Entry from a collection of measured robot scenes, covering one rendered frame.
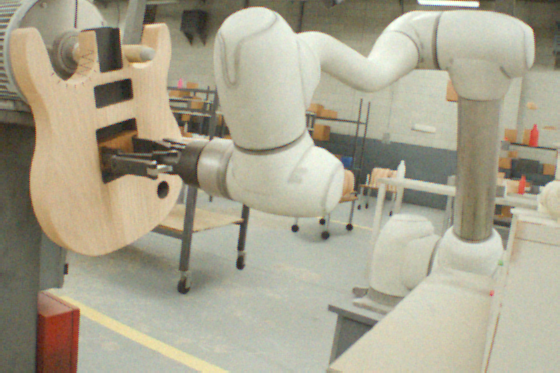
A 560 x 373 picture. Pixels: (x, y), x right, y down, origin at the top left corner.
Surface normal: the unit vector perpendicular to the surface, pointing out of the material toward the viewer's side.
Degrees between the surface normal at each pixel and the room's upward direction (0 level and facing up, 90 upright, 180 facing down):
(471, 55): 122
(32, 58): 88
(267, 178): 117
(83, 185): 88
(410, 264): 88
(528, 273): 90
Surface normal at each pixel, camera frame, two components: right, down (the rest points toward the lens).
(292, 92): 0.72, 0.28
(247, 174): -0.56, 0.45
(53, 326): 0.87, 0.15
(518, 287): -0.43, -0.01
